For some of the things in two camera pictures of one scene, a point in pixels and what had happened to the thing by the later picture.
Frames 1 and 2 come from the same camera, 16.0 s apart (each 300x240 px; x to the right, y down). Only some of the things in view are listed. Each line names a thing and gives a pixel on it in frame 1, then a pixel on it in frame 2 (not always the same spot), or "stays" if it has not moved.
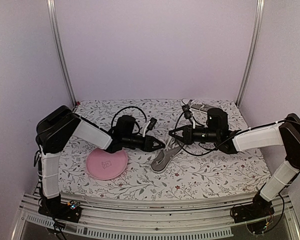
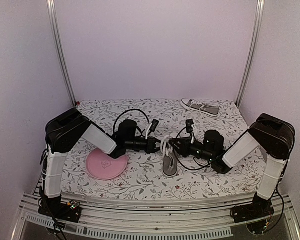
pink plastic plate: (103, 165) stays
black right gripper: (187, 137) to (184, 147)
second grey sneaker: (203, 106) stays
